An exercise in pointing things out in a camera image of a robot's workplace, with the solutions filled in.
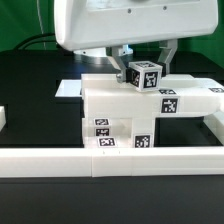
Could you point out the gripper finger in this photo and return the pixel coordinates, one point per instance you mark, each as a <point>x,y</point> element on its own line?
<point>113,54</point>
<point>168,50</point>

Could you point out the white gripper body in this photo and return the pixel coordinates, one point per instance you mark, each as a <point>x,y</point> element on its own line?
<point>86,24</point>

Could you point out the white tagged cube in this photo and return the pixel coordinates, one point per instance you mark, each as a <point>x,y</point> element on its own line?
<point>145,75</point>

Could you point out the white chair back frame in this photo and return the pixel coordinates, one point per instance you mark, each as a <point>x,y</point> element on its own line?
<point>178,96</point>

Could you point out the white chair seat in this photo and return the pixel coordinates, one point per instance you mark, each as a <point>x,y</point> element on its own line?
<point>142,133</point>

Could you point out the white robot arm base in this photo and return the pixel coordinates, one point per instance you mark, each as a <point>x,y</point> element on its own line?
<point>98,55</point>

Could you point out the white right fence bar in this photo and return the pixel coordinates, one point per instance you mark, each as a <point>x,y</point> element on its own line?
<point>215,122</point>

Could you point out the white fence bar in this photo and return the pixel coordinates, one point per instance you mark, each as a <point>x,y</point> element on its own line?
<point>215,122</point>
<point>95,162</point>
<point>2,117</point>

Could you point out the white front fence bar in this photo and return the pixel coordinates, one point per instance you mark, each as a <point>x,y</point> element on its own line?
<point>95,162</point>

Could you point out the white left fence bar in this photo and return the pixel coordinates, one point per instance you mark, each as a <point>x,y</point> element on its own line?
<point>2,117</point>

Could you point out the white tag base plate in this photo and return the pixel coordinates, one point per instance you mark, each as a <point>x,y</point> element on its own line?
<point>69,88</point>

